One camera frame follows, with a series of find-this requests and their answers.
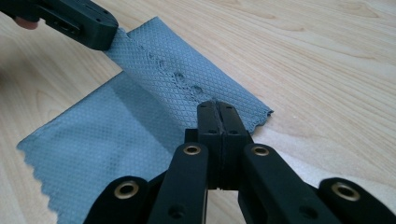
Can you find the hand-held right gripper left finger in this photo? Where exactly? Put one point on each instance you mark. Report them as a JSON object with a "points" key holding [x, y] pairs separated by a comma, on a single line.
{"points": [[210, 146]]}

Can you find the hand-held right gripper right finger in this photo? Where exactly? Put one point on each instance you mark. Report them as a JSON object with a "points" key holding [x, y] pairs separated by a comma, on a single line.
{"points": [[232, 146]]}

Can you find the grey microfibre cloth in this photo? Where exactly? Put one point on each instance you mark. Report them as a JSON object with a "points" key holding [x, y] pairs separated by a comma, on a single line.
{"points": [[124, 140]]}

